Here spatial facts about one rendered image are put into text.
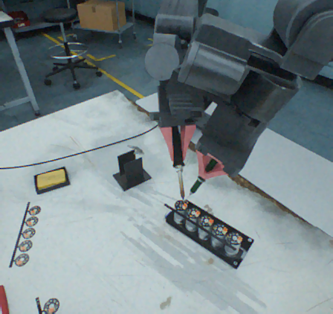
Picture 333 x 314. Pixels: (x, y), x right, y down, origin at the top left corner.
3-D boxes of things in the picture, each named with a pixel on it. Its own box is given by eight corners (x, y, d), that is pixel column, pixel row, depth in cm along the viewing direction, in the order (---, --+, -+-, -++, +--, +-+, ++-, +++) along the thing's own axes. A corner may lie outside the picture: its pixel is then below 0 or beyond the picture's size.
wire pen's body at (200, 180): (194, 196, 47) (222, 159, 39) (186, 190, 47) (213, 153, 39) (198, 190, 48) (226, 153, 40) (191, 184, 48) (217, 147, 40)
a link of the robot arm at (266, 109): (218, 114, 30) (250, 63, 25) (221, 86, 34) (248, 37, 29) (273, 134, 31) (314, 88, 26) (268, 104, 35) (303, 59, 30)
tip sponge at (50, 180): (66, 170, 66) (65, 165, 65) (70, 184, 63) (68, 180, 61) (35, 179, 64) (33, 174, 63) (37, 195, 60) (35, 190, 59)
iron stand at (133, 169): (143, 192, 65) (162, 159, 62) (114, 191, 59) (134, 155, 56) (131, 177, 69) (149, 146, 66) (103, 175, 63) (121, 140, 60)
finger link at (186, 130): (197, 163, 52) (195, 114, 50) (160, 166, 51) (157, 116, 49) (190, 155, 58) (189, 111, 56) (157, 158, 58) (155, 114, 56)
